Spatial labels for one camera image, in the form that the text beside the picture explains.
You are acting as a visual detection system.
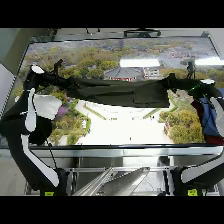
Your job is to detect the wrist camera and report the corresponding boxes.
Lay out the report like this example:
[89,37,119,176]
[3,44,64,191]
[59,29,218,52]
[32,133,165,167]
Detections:
[52,58,65,76]
[186,59,197,80]

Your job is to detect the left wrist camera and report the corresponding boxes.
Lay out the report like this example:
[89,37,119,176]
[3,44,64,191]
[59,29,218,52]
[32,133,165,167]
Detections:
[52,58,65,76]

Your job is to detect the silver frame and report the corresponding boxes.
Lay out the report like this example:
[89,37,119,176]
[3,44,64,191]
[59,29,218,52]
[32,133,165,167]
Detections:
[23,145,224,197]

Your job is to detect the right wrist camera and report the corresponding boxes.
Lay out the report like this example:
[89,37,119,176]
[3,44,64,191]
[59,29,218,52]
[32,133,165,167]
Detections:
[186,59,197,80]

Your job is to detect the black chair base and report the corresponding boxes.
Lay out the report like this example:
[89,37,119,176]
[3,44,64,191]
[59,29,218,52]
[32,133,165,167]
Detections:
[123,28,162,38]

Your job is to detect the red garment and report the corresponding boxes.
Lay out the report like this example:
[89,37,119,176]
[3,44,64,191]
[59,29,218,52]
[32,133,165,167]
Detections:
[190,97,224,146]

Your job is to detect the blue garment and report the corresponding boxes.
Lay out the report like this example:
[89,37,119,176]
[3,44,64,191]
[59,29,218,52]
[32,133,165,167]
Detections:
[198,96,222,138]

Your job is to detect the dark green garment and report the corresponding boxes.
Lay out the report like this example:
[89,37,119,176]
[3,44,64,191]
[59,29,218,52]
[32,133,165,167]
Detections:
[61,75,178,109]

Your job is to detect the black cable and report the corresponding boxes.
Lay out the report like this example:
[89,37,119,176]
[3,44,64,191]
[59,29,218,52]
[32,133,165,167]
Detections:
[42,133,59,171]

